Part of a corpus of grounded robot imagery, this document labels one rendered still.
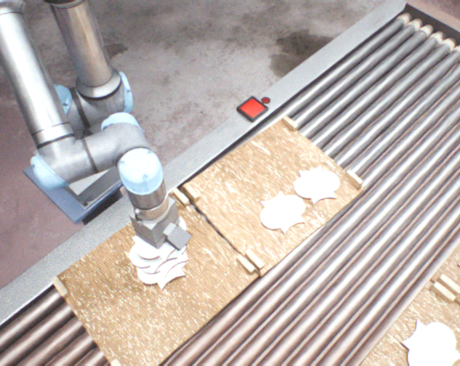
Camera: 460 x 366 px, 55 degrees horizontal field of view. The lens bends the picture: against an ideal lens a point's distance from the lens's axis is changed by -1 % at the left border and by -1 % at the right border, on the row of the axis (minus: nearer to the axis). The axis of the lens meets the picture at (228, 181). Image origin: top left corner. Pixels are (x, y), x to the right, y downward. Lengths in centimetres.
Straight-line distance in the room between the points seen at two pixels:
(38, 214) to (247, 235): 150
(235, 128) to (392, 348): 78
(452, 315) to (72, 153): 97
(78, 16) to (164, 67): 196
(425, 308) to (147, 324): 69
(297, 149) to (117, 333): 73
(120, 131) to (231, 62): 215
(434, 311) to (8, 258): 192
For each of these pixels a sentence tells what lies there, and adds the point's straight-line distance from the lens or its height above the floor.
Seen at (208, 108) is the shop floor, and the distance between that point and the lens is 272.
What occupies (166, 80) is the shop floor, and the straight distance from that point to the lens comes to 290.
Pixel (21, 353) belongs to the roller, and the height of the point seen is 91.
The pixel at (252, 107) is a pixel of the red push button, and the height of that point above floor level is 93.
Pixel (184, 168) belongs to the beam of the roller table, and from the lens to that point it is 136.
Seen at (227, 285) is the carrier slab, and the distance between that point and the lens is 117.
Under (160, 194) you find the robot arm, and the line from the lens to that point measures 87.
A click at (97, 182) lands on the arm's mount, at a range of 135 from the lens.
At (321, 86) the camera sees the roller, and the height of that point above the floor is 92.
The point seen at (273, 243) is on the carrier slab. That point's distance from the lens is 122.
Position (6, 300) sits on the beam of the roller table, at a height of 92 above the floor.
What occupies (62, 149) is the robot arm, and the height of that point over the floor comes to 136.
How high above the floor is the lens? 204
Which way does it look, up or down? 58 degrees down
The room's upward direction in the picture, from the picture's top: straight up
